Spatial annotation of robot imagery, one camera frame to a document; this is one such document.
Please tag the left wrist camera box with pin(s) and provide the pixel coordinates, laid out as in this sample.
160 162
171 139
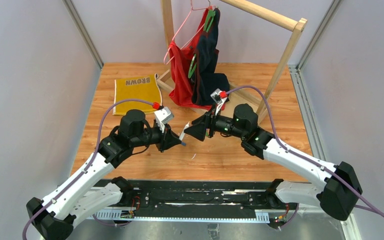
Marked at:
163 116

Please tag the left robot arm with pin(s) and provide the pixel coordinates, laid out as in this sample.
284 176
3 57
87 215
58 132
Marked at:
57 214

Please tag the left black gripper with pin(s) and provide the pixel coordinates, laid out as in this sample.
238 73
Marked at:
162 139

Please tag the yellow folded towel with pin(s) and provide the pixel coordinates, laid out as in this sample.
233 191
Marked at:
139 87

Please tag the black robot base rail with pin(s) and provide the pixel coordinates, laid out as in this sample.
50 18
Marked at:
199 201

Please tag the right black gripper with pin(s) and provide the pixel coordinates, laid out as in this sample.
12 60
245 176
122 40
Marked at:
208 125

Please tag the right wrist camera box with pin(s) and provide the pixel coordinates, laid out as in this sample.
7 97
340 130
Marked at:
219 96

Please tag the green hanger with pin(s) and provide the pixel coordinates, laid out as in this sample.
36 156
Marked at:
208 21

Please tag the pink wire hanger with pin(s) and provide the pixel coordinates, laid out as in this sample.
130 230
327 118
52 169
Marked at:
180 22

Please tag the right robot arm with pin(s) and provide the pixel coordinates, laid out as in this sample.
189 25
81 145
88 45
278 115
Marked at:
333 187

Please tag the dark navy garment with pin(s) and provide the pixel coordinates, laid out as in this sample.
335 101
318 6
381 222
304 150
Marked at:
205 79

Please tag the red garment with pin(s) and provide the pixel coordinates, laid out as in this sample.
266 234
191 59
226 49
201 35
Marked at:
179 67

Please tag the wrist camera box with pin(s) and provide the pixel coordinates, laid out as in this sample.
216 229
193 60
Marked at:
163 116
219 96

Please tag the wooden clothes rack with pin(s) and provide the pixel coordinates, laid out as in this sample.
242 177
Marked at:
249 33

